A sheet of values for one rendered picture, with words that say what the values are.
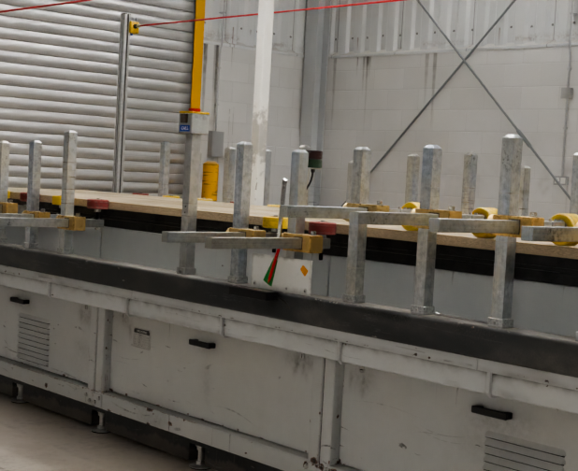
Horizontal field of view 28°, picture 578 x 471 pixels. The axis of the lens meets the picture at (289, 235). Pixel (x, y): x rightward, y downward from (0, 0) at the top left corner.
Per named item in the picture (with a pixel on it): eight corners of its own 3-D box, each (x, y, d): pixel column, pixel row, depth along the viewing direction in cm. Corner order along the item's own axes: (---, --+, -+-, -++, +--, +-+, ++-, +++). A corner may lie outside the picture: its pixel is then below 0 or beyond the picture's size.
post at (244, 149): (236, 300, 355) (244, 141, 352) (228, 298, 357) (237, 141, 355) (244, 299, 357) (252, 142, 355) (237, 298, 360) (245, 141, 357)
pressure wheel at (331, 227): (320, 261, 334) (322, 221, 333) (300, 259, 340) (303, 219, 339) (339, 261, 339) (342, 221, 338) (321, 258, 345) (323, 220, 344)
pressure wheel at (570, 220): (565, 207, 288) (541, 222, 293) (578, 236, 285) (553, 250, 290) (579, 207, 292) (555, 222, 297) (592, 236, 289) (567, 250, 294)
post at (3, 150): (-4, 261, 466) (2, 140, 464) (-8, 261, 469) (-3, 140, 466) (5, 261, 468) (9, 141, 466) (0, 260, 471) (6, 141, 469)
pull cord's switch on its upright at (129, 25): (121, 231, 594) (132, 12, 589) (105, 229, 605) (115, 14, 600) (134, 232, 600) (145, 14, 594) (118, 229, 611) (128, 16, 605)
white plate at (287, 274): (309, 296, 329) (310, 261, 329) (249, 286, 348) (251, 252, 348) (310, 296, 329) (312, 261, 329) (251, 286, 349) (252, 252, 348)
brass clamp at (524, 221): (528, 238, 273) (530, 217, 273) (483, 234, 283) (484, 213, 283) (544, 238, 277) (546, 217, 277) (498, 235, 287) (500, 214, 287)
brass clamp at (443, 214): (446, 231, 291) (448, 210, 291) (406, 227, 301) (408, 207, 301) (462, 231, 295) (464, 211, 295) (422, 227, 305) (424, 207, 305)
